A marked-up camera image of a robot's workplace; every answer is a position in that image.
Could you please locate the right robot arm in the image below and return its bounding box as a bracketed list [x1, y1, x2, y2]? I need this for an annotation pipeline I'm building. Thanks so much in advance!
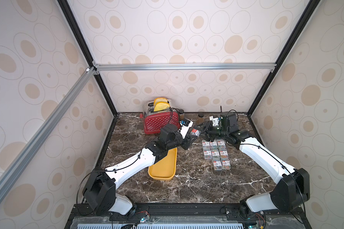
[196, 110, 310, 215]

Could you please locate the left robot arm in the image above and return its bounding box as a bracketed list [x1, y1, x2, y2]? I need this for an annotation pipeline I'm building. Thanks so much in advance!
[82, 120, 197, 216]

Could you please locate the yellow storage tray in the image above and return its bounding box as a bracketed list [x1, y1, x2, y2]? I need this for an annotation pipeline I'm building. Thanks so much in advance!
[148, 148, 177, 181]

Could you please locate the red toaster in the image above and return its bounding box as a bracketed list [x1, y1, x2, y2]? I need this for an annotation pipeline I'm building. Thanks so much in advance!
[140, 100, 180, 135]

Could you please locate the left spice jar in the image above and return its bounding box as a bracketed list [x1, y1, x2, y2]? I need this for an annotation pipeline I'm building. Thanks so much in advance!
[178, 109, 184, 121]

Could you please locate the yellow toast slice front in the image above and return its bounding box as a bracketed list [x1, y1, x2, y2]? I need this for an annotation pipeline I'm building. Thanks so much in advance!
[153, 102, 170, 112]

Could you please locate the yellow toast slice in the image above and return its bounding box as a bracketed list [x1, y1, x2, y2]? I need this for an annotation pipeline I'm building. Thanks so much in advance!
[153, 97, 169, 106]
[153, 102, 170, 112]

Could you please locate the yellow toast slice rear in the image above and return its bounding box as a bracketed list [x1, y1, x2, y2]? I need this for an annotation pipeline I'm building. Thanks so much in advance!
[153, 97, 169, 106]

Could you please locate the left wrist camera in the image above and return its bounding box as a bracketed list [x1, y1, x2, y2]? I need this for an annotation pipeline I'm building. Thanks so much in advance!
[178, 118, 193, 139]

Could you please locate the horizontal aluminium rail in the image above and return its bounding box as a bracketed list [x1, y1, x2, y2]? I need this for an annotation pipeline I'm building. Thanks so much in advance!
[96, 63, 276, 71]

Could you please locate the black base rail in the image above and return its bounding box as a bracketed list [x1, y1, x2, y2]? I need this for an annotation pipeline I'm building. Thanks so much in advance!
[65, 203, 311, 229]

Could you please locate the left aluminium rail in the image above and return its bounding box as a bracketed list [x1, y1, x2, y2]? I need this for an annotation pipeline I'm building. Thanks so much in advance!
[0, 67, 96, 204]

